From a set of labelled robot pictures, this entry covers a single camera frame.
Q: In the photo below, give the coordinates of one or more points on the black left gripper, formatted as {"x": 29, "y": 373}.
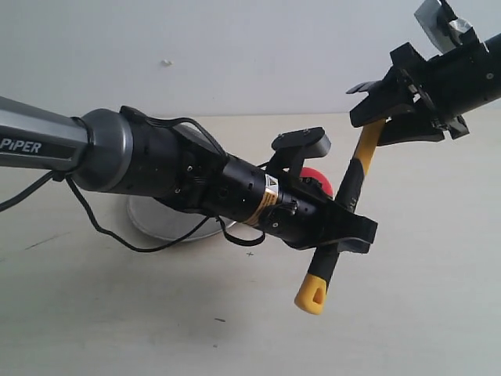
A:
{"x": 284, "y": 207}

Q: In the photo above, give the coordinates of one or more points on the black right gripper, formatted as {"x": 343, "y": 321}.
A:
{"x": 430, "y": 97}

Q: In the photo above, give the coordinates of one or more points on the yellow black claw hammer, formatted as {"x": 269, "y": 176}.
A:
{"x": 311, "y": 296}

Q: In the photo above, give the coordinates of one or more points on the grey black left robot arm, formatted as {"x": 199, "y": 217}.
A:
{"x": 127, "y": 152}

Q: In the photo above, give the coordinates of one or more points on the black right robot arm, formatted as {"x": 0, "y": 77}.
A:
{"x": 424, "y": 100}

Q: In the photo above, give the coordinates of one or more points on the red dome push button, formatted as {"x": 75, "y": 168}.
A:
{"x": 318, "y": 180}

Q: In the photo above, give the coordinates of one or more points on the round steel plate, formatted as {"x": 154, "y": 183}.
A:
{"x": 157, "y": 221}

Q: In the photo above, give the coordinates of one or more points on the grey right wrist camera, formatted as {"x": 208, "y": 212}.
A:
{"x": 443, "y": 27}

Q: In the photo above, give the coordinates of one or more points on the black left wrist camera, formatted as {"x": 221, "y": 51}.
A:
{"x": 291, "y": 149}

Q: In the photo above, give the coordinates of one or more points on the small white wall plug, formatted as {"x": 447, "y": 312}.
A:
{"x": 167, "y": 62}

